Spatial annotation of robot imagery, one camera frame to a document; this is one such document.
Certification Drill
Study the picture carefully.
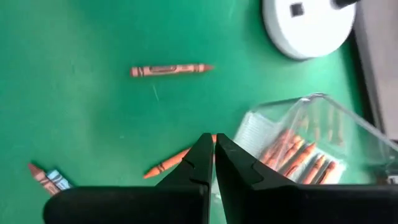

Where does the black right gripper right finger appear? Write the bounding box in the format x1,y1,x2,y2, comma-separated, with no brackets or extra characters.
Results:
215,133,398,224

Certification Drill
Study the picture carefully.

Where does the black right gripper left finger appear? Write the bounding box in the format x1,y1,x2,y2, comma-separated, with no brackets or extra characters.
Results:
43,133,215,224

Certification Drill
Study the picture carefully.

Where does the orange crayon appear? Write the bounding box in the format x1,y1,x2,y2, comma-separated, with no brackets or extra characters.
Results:
270,138,305,170
142,134,218,180

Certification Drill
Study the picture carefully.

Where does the blue crayon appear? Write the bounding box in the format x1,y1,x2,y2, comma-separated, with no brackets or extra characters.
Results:
45,169,74,191

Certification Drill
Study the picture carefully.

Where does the clear plastic container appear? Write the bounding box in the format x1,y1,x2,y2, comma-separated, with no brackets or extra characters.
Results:
233,92,398,187

